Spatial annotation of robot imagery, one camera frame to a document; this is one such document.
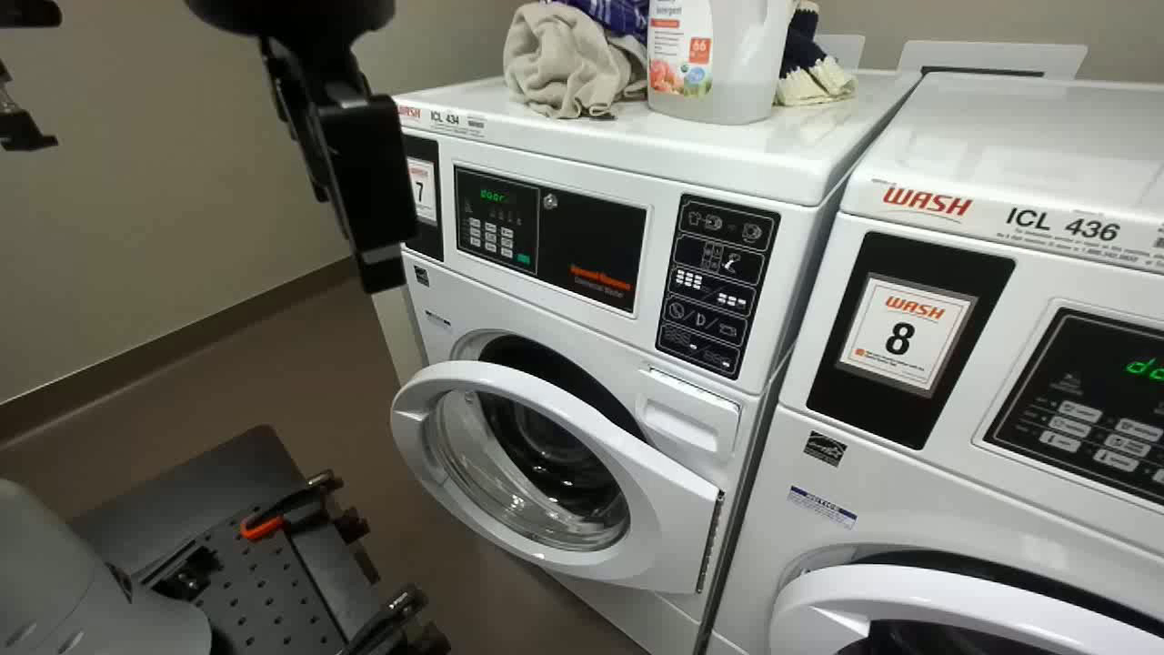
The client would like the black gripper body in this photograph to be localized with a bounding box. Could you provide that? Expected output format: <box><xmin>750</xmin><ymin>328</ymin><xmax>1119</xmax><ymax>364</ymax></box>
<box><xmin>305</xmin><ymin>82</ymin><xmax>421</xmax><ymax>266</ymax></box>

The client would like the white washing machine number 7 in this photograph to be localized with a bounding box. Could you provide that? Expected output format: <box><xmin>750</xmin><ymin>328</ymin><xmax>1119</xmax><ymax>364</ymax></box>
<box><xmin>367</xmin><ymin>67</ymin><xmax>925</xmax><ymax>655</ymax></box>

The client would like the white washing machine number 8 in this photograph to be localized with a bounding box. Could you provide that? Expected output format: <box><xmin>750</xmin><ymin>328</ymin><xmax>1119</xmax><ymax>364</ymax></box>
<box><xmin>705</xmin><ymin>68</ymin><xmax>1164</xmax><ymax>655</ymax></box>

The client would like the round door of machine 8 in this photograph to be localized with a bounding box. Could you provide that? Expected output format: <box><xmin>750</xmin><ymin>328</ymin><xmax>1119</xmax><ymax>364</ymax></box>
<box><xmin>769</xmin><ymin>557</ymin><xmax>1164</xmax><ymax>655</ymax></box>

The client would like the beige crumpled cloth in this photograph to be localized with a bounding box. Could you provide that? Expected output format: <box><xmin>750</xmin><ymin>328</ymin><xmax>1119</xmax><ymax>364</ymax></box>
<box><xmin>498</xmin><ymin>0</ymin><xmax>650</xmax><ymax>124</ymax></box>

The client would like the blue plaid cloth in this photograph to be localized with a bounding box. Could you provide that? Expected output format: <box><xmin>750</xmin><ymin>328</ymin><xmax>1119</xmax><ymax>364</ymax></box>
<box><xmin>565</xmin><ymin>0</ymin><xmax>655</xmax><ymax>47</ymax></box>

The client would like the black robot cart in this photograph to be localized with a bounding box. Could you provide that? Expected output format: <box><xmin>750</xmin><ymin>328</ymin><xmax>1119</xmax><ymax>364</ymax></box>
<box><xmin>69</xmin><ymin>421</ymin><xmax>453</xmax><ymax>655</ymax></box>

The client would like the black knob clamp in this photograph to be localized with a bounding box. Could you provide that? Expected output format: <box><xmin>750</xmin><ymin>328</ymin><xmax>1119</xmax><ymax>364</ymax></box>
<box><xmin>349</xmin><ymin>582</ymin><xmax>453</xmax><ymax>655</ymax></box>

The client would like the white detergent bottle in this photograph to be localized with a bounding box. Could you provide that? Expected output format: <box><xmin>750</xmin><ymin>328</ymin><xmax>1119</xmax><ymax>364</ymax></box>
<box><xmin>644</xmin><ymin>0</ymin><xmax>798</xmax><ymax>126</ymax></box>

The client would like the pale yellow cloth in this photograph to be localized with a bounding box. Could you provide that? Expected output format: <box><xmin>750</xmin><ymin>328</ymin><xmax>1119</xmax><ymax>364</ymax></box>
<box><xmin>775</xmin><ymin>52</ymin><xmax>859</xmax><ymax>114</ymax></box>

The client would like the dark navy cloth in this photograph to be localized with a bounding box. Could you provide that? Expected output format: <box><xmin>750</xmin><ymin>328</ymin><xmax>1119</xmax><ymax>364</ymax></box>
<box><xmin>778</xmin><ymin>0</ymin><xmax>834</xmax><ymax>80</ymax></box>

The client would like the orange handled clamp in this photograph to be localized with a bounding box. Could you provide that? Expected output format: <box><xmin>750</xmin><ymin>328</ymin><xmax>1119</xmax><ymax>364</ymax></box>
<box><xmin>231</xmin><ymin>469</ymin><xmax>349</xmax><ymax>546</ymax></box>

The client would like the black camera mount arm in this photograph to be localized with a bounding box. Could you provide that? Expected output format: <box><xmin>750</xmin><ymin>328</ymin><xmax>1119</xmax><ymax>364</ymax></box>
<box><xmin>0</xmin><ymin>0</ymin><xmax>66</xmax><ymax>156</ymax></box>

